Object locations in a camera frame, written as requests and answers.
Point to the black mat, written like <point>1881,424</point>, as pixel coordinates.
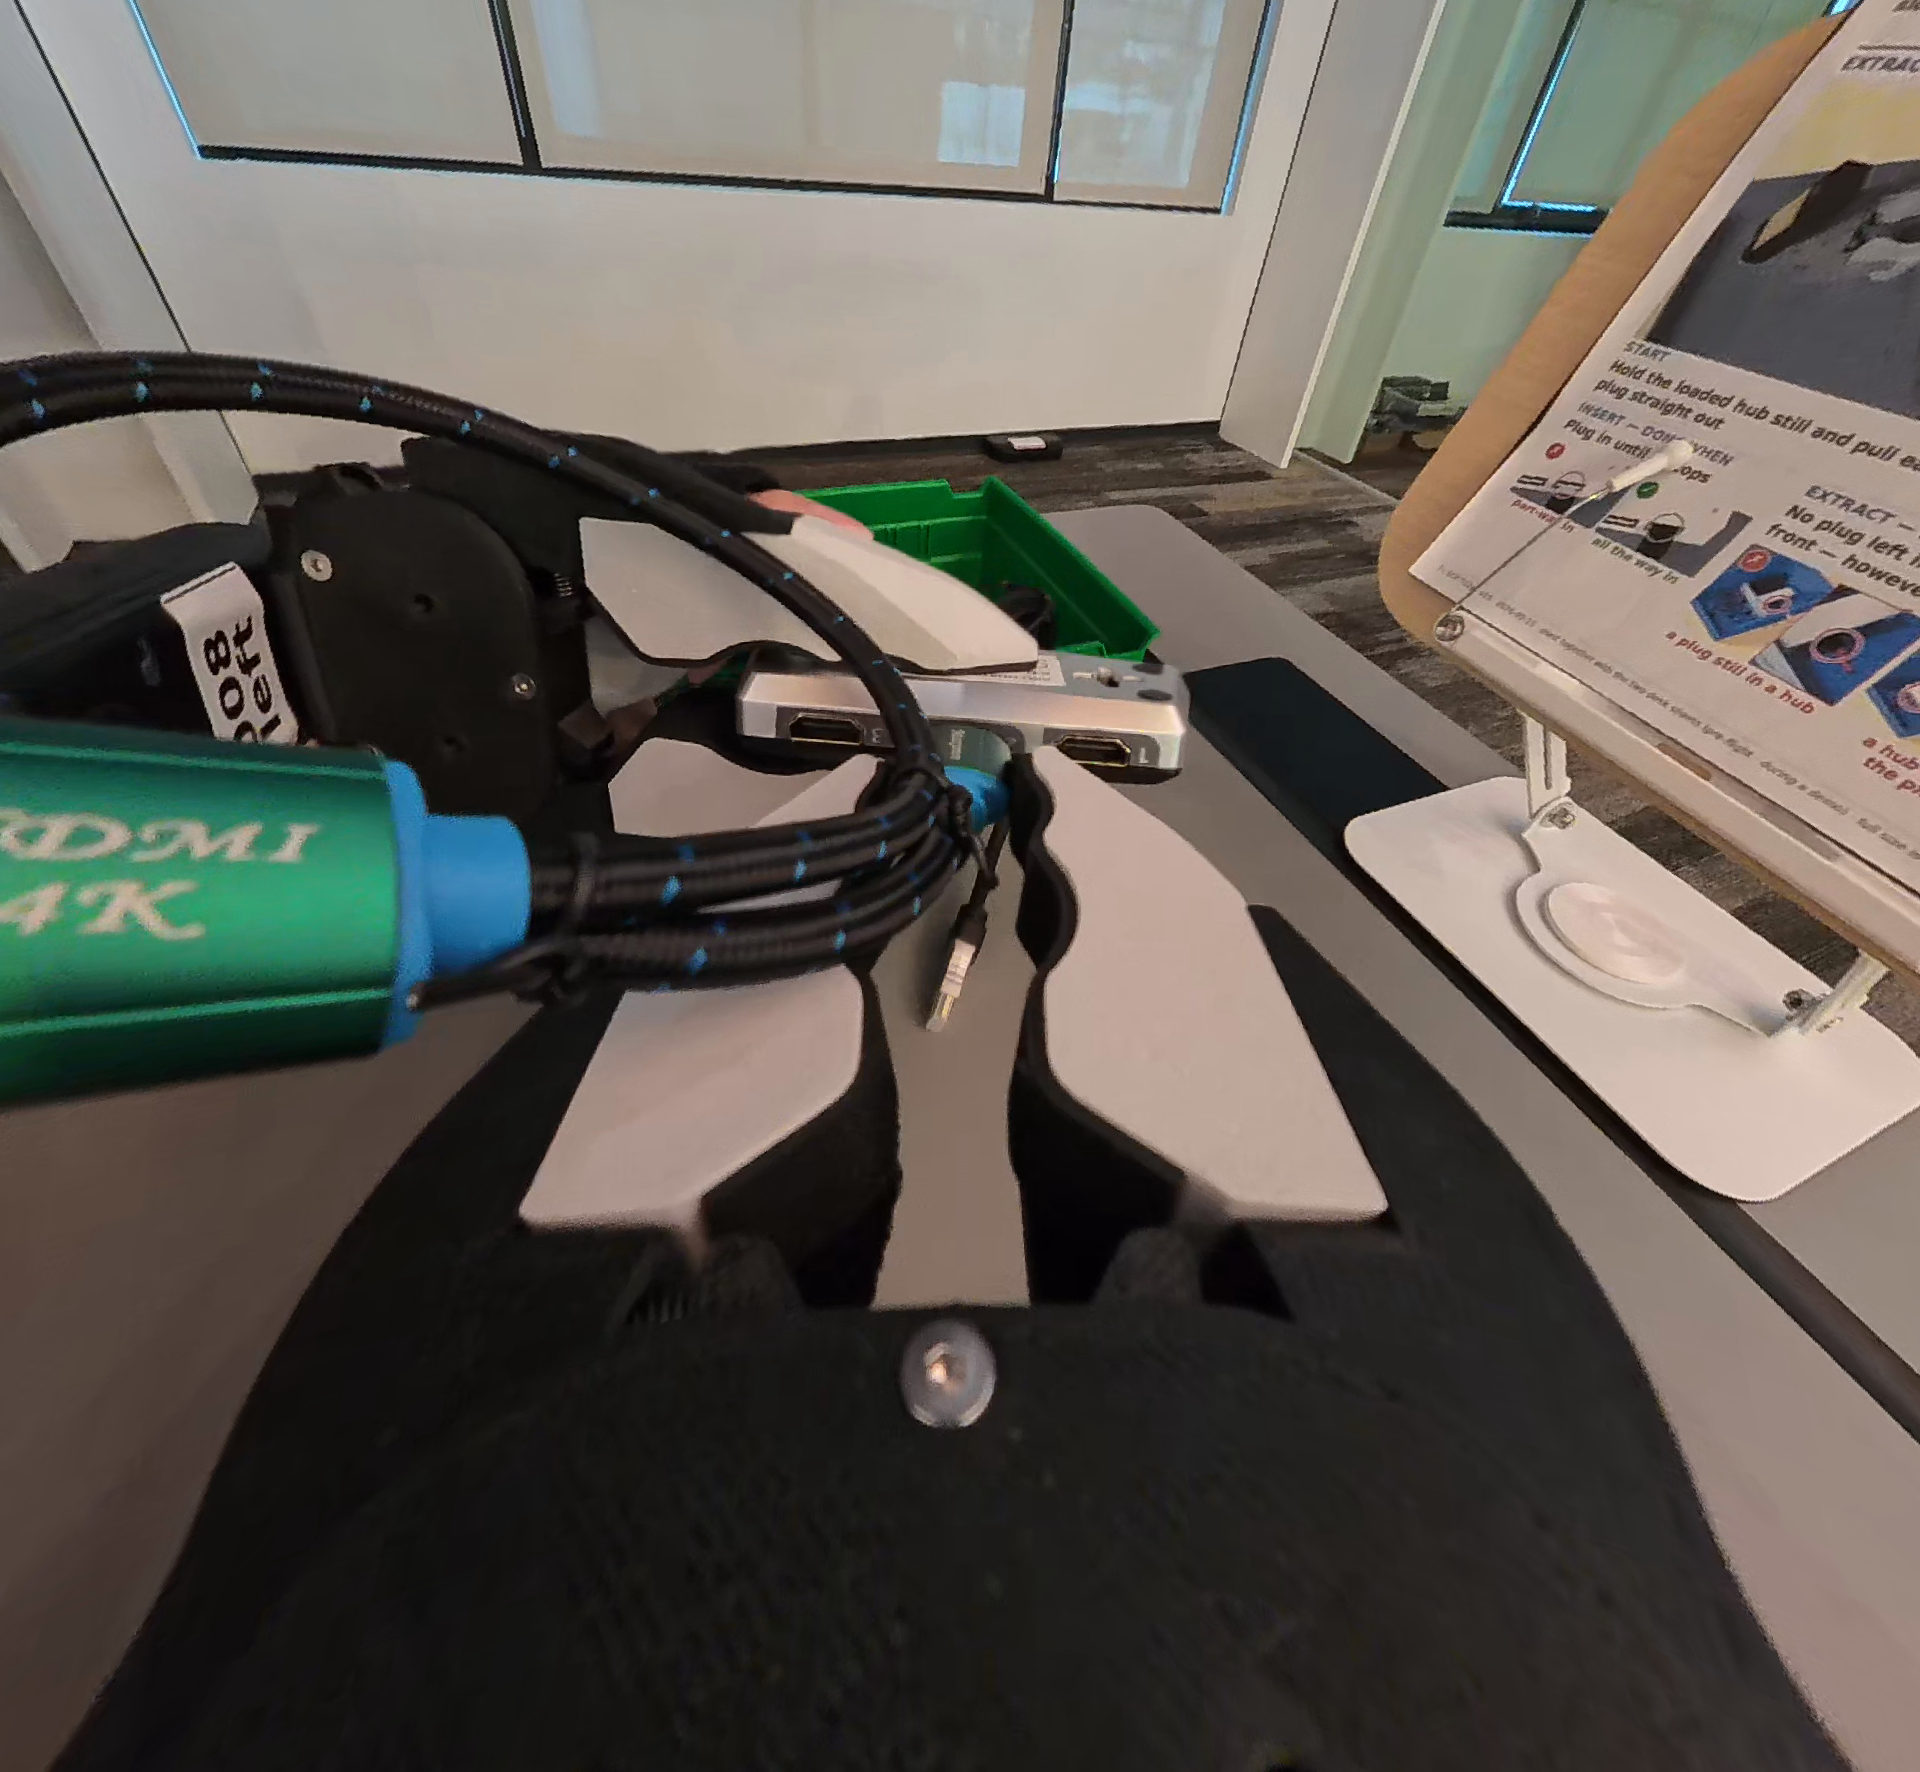
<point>1350,752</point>

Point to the white stand base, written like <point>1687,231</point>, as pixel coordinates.
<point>1621,1022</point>

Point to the thin black hub lead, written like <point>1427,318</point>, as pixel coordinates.
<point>950,979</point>

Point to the silver port hub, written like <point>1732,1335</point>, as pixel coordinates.
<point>962,709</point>

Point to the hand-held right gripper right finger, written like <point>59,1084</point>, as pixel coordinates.
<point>1201,1053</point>

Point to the person's left hand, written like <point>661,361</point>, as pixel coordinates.
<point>786,500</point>

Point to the small black floor object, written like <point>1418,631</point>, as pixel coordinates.
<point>1021,447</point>

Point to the printed instruction sheet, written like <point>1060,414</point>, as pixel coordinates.
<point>1739,483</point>

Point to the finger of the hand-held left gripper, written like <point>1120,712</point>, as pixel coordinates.
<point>871,602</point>

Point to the green plastic bin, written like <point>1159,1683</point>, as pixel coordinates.
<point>1006,558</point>

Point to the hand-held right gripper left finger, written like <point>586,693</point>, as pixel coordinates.
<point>705,1115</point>

